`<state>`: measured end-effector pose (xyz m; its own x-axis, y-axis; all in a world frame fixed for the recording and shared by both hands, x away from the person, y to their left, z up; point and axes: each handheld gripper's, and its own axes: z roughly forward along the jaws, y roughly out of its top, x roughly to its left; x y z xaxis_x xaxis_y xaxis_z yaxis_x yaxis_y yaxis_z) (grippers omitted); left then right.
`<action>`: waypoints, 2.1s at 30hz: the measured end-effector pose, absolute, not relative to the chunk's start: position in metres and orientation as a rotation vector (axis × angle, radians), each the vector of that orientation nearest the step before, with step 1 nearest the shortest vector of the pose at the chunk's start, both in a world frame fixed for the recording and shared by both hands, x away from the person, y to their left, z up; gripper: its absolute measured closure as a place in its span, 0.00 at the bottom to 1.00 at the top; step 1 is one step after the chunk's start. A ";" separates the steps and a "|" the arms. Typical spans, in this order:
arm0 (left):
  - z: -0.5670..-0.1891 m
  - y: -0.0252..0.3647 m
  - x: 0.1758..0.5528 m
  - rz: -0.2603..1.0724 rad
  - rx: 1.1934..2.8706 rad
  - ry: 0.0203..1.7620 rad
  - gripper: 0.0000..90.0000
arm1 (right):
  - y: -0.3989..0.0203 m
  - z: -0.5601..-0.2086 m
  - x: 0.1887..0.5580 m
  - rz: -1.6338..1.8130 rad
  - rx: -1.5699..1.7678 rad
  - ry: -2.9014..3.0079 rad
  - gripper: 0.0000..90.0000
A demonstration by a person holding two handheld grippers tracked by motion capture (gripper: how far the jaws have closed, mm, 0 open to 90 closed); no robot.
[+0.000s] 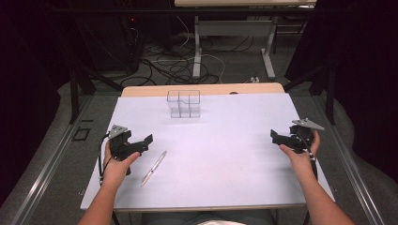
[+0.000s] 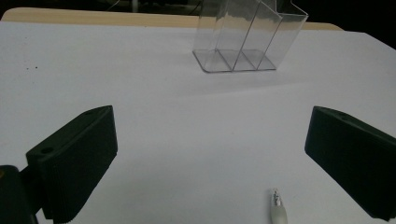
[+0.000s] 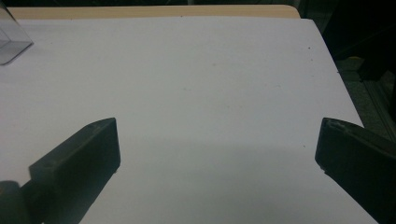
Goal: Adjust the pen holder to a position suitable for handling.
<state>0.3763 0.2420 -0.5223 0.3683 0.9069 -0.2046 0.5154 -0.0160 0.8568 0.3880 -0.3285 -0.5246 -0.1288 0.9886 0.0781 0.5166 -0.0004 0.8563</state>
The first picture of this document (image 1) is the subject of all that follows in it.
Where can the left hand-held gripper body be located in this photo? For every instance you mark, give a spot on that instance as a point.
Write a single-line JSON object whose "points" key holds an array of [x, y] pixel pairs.
{"points": [[118, 144]]}

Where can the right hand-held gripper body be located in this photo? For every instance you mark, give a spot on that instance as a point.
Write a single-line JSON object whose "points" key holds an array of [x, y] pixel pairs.
{"points": [[302, 136]]}

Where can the person's left hand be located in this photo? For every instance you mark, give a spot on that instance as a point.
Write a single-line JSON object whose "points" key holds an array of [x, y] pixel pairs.
{"points": [[116, 170]]}

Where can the person's right hand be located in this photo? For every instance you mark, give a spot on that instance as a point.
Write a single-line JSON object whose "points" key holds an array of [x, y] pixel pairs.
{"points": [[300, 162]]}

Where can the silver pen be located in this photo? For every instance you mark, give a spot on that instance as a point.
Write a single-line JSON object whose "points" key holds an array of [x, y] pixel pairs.
{"points": [[153, 168]]}

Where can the clear acrylic organizer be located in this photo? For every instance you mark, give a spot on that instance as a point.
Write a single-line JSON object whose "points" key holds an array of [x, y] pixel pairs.
{"points": [[184, 104]]}

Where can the white plug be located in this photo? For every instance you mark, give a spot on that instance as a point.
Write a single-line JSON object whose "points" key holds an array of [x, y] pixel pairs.
{"points": [[254, 79]]}

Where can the white table mat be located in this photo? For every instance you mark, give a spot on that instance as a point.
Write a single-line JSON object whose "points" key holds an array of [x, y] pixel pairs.
{"points": [[206, 156]]}

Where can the black equipment with red light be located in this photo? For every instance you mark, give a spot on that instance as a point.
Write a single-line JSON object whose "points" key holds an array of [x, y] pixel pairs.
{"points": [[125, 40]]}

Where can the desk with white legs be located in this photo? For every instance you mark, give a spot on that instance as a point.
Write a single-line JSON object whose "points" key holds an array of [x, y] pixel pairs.
{"points": [[234, 28]]}

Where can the black metal frame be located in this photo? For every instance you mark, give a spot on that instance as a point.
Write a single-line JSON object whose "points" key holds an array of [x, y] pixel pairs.
{"points": [[78, 84], [325, 84]]}

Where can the aluminium floor rail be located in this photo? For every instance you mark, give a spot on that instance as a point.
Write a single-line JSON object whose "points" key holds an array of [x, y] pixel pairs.
{"points": [[47, 168], [350, 168]]}

